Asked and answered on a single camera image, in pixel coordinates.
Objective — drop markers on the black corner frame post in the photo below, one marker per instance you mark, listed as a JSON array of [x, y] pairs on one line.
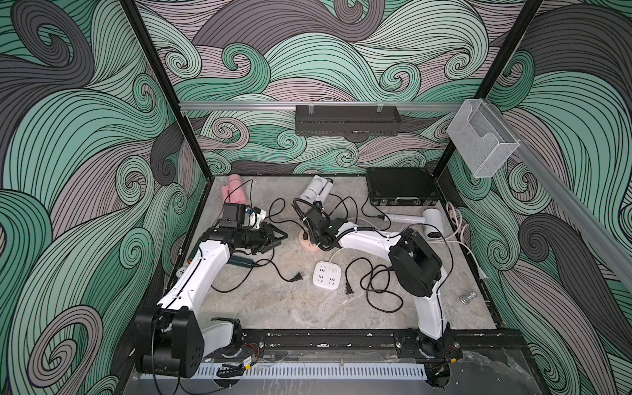
[[508, 48]]

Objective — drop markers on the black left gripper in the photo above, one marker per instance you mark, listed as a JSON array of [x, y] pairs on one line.
[[267, 240]]

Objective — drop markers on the dark green hair dryer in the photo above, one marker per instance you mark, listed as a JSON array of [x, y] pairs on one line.
[[242, 262]]

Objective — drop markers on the black wall shelf tray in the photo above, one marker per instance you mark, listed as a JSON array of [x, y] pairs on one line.
[[354, 122]]

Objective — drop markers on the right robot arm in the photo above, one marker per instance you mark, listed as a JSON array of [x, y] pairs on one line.
[[419, 270]]

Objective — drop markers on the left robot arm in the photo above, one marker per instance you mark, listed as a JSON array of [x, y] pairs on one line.
[[168, 337]]

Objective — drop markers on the white square power strip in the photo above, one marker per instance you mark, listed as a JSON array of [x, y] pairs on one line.
[[327, 276]]

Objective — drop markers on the black ribbed carrying case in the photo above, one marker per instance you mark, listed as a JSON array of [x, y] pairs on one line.
[[401, 187]]

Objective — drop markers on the aluminium wall rail right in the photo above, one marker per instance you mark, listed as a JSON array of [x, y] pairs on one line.
[[540, 151]]

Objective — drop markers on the white hair dryer straight handle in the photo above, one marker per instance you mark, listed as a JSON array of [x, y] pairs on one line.
[[431, 220]]

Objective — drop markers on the small metal knob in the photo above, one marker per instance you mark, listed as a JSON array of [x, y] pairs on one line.
[[467, 298]]

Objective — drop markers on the pink hair dryer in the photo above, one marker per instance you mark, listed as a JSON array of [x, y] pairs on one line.
[[234, 191]]

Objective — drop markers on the black left corner post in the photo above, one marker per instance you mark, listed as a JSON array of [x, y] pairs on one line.
[[135, 19]]

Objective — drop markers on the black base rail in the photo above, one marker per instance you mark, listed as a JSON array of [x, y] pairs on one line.
[[402, 343]]

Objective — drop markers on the clear plastic wall holder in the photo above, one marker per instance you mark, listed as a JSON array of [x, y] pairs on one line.
[[483, 137]]

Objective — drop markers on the white slotted cable duct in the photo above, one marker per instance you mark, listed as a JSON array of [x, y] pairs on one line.
[[320, 371]]

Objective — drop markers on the round pink power strip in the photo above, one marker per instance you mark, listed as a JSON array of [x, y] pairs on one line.
[[306, 243]]

